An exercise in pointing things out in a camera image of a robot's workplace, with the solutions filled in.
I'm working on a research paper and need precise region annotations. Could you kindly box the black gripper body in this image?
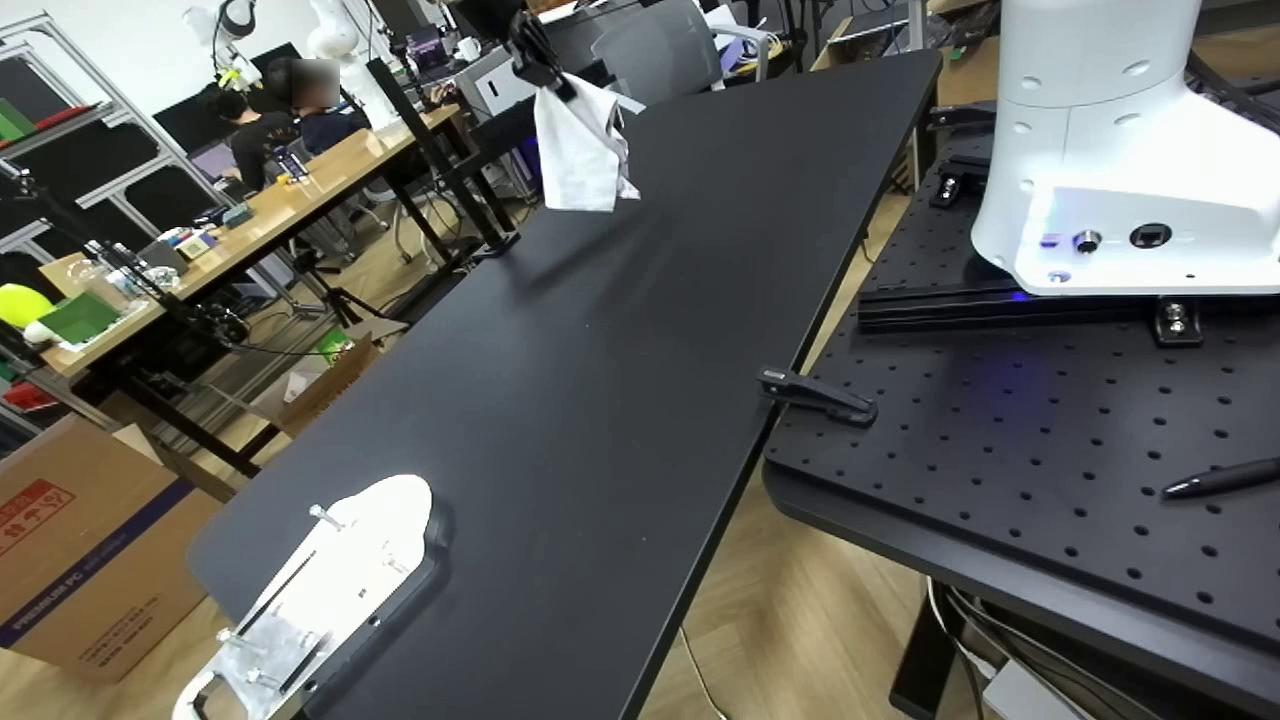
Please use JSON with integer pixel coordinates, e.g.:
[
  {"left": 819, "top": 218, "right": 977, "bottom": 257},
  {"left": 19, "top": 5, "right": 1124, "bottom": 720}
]
[{"left": 454, "top": 0, "right": 543, "bottom": 50}]

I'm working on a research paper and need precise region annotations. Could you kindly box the white cloth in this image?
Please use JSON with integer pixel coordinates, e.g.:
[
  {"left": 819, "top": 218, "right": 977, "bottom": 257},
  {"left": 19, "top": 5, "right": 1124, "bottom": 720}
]
[{"left": 529, "top": 76, "right": 640, "bottom": 214}]

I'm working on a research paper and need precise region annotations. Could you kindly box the white metal cabinet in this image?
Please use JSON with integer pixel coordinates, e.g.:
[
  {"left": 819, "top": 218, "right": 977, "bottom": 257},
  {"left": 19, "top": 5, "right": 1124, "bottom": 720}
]
[{"left": 454, "top": 50, "right": 542, "bottom": 126}]

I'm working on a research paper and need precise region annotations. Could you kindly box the person in blue shirt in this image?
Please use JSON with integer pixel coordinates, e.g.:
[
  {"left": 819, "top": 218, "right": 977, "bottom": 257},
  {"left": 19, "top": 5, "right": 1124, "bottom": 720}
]
[{"left": 274, "top": 59, "right": 374, "bottom": 154}]

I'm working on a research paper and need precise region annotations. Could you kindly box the person in dark shirt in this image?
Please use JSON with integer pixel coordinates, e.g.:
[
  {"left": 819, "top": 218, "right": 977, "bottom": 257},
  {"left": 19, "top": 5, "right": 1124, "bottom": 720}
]
[{"left": 197, "top": 81, "right": 299, "bottom": 194}]

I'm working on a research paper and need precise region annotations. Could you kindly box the small black tripod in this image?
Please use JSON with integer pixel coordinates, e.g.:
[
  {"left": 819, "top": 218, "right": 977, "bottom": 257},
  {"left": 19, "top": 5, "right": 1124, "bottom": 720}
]
[{"left": 280, "top": 237, "right": 407, "bottom": 332}]

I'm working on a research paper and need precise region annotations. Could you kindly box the long wooden table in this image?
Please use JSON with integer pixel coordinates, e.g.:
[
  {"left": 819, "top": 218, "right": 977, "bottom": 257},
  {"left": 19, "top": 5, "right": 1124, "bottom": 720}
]
[{"left": 38, "top": 98, "right": 470, "bottom": 481}]

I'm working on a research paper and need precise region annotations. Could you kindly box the small open cardboard box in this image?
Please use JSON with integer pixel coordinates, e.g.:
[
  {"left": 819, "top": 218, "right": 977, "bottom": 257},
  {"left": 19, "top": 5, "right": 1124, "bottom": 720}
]
[{"left": 276, "top": 335, "right": 390, "bottom": 441}]

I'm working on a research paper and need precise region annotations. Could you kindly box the black table clamp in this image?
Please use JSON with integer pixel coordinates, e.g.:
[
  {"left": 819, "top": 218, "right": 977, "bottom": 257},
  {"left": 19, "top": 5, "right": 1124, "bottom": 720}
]
[{"left": 756, "top": 368, "right": 884, "bottom": 433}]

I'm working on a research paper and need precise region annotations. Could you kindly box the green mat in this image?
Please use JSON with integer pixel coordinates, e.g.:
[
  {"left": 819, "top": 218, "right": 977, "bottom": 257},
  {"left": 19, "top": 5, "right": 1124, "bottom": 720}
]
[{"left": 38, "top": 287, "right": 128, "bottom": 353}]

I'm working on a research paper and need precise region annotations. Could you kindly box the clear acrylic rack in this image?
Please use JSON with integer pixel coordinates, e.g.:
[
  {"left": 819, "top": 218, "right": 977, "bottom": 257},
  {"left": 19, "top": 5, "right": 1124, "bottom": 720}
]
[{"left": 173, "top": 472, "right": 454, "bottom": 720}]

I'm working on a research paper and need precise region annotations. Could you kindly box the yellow-green object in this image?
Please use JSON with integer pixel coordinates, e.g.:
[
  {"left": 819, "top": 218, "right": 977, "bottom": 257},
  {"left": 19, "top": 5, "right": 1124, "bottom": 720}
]
[{"left": 0, "top": 278, "right": 62, "bottom": 335}]

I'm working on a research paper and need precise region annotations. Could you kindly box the black perforated mounting board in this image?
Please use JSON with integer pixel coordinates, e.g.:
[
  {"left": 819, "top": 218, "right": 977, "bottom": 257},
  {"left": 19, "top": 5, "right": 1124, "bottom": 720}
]
[{"left": 761, "top": 132, "right": 1280, "bottom": 715}]

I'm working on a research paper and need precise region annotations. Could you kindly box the large cardboard box red label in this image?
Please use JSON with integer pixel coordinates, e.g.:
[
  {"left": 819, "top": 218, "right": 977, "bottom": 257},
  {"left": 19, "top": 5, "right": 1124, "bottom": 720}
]
[{"left": 0, "top": 416, "right": 230, "bottom": 687}]

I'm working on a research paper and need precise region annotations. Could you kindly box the silver mounting bolt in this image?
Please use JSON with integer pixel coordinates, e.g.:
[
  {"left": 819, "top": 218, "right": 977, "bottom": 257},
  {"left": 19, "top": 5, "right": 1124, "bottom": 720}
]
[{"left": 1153, "top": 297, "right": 1207, "bottom": 353}]

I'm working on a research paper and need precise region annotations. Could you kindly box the black pen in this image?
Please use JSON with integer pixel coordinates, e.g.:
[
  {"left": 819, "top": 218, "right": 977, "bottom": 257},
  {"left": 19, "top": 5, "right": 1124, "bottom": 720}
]
[{"left": 1159, "top": 453, "right": 1280, "bottom": 504}]

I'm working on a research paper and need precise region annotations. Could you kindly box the metal shelf frame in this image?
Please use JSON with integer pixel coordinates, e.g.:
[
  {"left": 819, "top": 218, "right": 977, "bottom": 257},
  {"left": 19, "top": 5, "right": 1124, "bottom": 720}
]
[{"left": 0, "top": 13, "right": 209, "bottom": 270}]

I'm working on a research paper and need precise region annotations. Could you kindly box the black aluminium rail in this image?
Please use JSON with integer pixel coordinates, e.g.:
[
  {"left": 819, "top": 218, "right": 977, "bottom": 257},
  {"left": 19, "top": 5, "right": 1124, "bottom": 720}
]
[{"left": 852, "top": 278, "right": 1280, "bottom": 340}]

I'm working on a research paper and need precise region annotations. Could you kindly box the bundle of cables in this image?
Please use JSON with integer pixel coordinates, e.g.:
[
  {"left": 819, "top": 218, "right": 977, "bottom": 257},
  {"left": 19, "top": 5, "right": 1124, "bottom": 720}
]
[{"left": 927, "top": 579, "right": 1153, "bottom": 720}]

